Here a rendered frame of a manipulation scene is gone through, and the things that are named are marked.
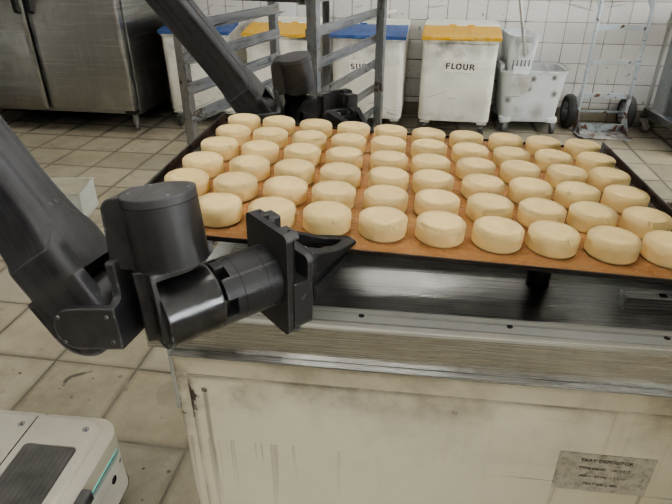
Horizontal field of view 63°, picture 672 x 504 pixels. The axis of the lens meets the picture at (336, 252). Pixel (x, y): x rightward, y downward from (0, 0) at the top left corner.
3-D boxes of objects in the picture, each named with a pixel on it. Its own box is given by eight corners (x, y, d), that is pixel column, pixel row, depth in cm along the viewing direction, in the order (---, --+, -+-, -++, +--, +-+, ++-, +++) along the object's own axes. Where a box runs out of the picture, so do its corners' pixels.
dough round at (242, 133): (215, 136, 82) (215, 123, 81) (249, 136, 83) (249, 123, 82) (216, 147, 77) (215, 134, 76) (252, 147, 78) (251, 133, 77)
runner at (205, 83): (195, 93, 174) (194, 84, 172) (188, 93, 174) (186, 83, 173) (286, 59, 225) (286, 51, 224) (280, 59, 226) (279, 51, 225)
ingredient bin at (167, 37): (170, 127, 434) (154, 23, 397) (196, 107, 490) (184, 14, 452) (236, 129, 429) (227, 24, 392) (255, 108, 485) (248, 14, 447)
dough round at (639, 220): (666, 246, 57) (672, 229, 56) (614, 233, 59) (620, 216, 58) (670, 229, 61) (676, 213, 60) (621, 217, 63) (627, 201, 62)
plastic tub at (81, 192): (100, 204, 307) (94, 177, 299) (86, 221, 288) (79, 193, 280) (45, 205, 306) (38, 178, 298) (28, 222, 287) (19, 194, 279)
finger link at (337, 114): (385, 158, 90) (348, 144, 97) (388, 115, 87) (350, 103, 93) (354, 166, 87) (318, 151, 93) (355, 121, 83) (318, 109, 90)
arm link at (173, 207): (118, 300, 51) (59, 350, 43) (86, 179, 47) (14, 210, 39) (239, 298, 49) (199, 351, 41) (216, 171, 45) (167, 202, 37)
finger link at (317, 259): (376, 232, 51) (293, 263, 46) (372, 295, 55) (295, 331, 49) (331, 207, 56) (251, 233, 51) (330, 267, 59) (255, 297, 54)
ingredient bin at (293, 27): (248, 131, 427) (239, 25, 389) (268, 109, 482) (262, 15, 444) (316, 133, 420) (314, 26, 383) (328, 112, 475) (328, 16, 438)
